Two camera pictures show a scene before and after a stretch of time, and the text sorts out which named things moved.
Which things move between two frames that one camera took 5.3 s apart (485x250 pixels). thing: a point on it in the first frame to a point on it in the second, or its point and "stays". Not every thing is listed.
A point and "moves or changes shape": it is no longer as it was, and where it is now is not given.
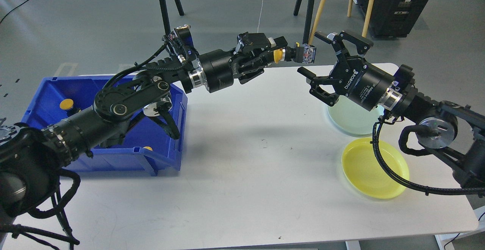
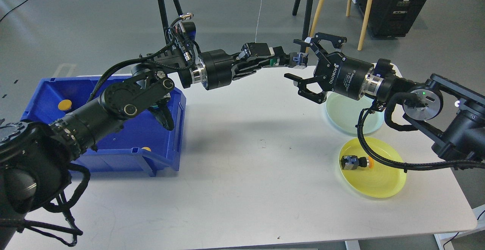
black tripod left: [164, 10] stays
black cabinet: [397, 2] stays
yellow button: [278, 55] moves or changes shape
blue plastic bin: [145, 147] stays
